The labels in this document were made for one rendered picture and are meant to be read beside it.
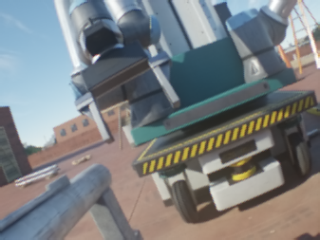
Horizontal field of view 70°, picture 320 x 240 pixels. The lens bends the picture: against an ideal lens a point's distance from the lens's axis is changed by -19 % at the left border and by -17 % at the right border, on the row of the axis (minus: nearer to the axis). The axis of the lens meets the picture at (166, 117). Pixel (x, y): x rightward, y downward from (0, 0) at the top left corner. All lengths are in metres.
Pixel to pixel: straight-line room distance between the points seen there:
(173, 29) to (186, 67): 0.21
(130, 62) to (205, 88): 0.65
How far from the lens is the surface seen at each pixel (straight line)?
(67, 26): 1.01
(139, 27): 0.73
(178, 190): 0.98
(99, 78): 0.52
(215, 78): 1.13
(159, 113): 0.96
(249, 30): 1.02
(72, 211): 0.30
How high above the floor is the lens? 0.46
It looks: 3 degrees down
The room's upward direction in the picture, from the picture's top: 22 degrees counter-clockwise
